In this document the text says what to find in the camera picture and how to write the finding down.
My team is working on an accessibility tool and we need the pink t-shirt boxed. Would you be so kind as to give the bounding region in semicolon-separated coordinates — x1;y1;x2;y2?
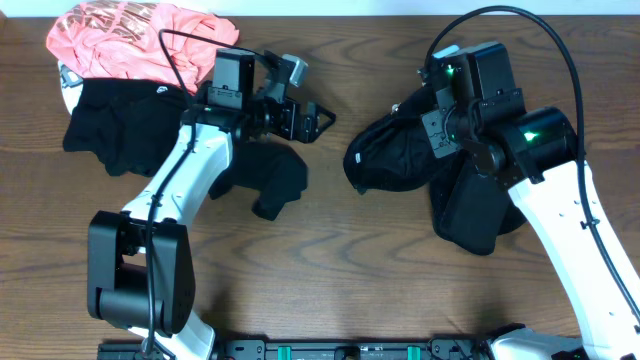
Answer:
46;0;240;93

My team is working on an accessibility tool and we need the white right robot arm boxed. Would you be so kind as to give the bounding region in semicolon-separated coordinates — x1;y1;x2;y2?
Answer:
422;42;639;359

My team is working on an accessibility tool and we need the black knit skirt with buttons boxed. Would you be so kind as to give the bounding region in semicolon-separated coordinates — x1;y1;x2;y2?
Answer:
343;86;526;256

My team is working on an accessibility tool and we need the black mounting rail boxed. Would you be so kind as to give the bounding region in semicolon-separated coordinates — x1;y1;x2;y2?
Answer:
97;337;501;360

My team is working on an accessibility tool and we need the white garment under pile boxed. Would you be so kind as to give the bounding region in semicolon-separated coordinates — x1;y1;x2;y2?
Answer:
57;61;83;114

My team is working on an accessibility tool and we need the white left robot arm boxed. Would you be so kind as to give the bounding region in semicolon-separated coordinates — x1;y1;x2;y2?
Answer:
87;86;336;359

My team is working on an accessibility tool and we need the black t-shirt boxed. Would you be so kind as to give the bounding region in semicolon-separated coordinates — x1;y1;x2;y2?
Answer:
62;78;308;221

